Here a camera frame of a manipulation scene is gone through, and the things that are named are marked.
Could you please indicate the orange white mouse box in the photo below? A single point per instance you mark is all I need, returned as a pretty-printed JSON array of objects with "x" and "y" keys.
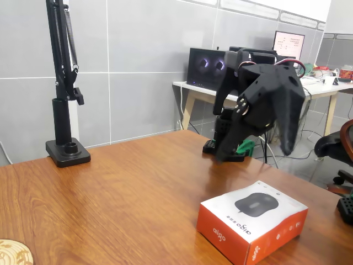
[{"x": 248, "y": 218}]

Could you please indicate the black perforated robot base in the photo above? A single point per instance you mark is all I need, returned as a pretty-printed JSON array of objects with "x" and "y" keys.
[{"x": 346, "y": 207}]

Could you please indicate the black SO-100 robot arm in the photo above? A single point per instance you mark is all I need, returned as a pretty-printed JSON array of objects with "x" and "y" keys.
[{"x": 224, "y": 127}]

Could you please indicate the green table clamp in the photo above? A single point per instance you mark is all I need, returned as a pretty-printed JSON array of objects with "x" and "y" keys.
[{"x": 246, "y": 147}]

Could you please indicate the green bag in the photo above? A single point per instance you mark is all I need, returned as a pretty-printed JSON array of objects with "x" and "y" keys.
[{"x": 308, "y": 69}]

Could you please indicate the black office chair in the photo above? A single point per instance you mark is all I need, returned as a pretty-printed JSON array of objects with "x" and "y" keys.
[{"x": 331, "y": 146}]

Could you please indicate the computer monitor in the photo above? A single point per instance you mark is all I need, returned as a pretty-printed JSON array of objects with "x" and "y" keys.
[{"x": 289, "y": 47}]

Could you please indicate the white cup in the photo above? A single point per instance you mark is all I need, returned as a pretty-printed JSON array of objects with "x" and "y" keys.
[{"x": 329, "y": 81}]

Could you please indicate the white table wooden legs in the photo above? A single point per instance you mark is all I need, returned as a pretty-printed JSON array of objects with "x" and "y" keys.
[{"x": 193, "y": 89}]

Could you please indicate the black computer case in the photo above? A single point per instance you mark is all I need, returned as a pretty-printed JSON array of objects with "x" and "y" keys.
[{"x": 197, "y": 74}]

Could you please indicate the red tin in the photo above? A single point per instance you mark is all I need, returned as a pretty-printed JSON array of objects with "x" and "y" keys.
[{"x": 346, "y": 74}]

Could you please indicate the black boom stand base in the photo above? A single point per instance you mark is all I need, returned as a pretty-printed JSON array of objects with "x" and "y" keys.
[{"x": 60, "y": 129}]

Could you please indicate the round wooden coaster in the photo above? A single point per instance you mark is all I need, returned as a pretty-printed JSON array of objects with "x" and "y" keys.
[{"x": 13, "y": 254}]

